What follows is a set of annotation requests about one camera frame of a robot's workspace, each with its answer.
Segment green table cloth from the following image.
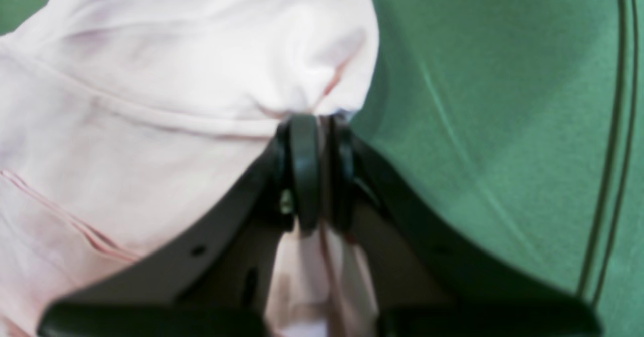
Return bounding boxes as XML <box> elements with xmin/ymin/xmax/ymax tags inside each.
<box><xmin>2</xmin><ymin>0</ymin><xmax>642</xmax><ymax>336</ymax></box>

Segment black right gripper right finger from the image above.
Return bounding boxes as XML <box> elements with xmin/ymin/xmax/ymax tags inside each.
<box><xmin>328</xmin><ymin>116</ymin><xmax>602</xmax><ymax>336</ymax></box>

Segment pink t-shirt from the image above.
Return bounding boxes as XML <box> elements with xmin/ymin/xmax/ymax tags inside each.
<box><xmin>2</xmin><ymin>0</ymin><xmax>379</xmax><ymax>336</ymax></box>

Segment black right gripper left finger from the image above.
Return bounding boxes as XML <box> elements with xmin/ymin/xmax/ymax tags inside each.
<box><xmin>38</xmin><ymin>113</ymin><xmax>321</xmax><ymax>336</ymax></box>

